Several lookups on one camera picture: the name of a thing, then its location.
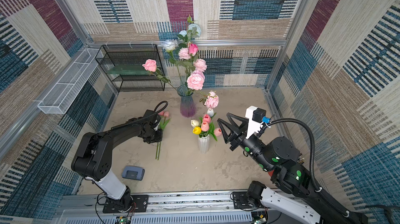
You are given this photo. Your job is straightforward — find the red cup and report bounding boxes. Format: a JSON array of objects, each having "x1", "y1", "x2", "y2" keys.
[{"x1": 268, "y1": 169, "x2": 275, "y2": 177}]

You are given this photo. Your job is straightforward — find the grey blue small case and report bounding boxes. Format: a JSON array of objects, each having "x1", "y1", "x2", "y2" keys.
[{"x1": 122, "y1": 166, "x2": 145, "y2": 181}]

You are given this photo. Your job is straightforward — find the white tulip bud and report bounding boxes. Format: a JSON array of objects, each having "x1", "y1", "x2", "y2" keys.
[{"x1": 207, "y1": 108, "x2": 215, "y2": 117}]

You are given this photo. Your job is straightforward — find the green mat on shelf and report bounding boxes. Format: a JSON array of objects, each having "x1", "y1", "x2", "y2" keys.
[{"x1": 106, "y1": 65, "x2": 148, "y2": 76}]

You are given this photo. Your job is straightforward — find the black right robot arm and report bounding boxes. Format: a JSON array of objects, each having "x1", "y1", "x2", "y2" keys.
[{"x1": 217, "y1": 106, "x2": 368, "y2": 224}]

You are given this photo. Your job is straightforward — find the white ribbed vase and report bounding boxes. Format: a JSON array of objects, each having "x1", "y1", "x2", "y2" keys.
[{"x1": 199, "y1": 135, "x2": 210, "y2": 154}]

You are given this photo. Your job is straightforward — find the pink rose bouquet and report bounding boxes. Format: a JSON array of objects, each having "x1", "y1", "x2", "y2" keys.
[{"x1": 142, "y1": 15, "x2": 219, "y2": 109}]

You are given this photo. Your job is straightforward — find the purple glass vase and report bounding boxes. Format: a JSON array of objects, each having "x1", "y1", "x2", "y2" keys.
[{"x1": 177, "y1": 85, "x2": 196, "y2": 118}]

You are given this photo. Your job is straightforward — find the yellow tulip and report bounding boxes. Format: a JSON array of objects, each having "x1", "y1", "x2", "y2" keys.
[{"x1": 193, "y1": 126, "x2": 202, "y2": 135}]

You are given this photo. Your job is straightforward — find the black wire shelf rack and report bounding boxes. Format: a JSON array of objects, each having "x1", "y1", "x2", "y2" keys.
[{"x1": 95, "y1": 44, "x2": 166, "y2": 92}]

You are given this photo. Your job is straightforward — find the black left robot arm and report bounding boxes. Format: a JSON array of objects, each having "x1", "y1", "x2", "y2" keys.
[{"x1": 71, "y1": 101, "x2": 168, "y2": 214}]

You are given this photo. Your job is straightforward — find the white wire mesh basket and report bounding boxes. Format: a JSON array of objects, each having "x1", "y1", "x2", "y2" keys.
[{"x1": 37, "y1": 48, "x2": 99, "y2": 115}]

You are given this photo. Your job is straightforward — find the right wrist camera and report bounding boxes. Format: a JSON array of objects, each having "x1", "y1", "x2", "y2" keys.
[{"x1": 245, "y1": 106, "x2": 271, "y2": 139}]

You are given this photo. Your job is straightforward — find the pink tulip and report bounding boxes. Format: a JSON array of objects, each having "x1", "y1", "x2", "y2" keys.
[
  {"x1": 203, "y1": 114, "x2": 211, "y2": 124},
  {"x1": 201, "y1": 122, "x2": 209, "y2": 132},
  {"x1": 157, "y1": 111, "x2": 171, "y2": 161},
  {"x1": 155, "y1": 111, "x2": 165, "y2": 160}
]

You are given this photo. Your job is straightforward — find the cream white tulip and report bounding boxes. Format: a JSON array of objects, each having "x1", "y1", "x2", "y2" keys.
[{"x1": 191, "y1": 119, "x2": 200, "y2": 128}]

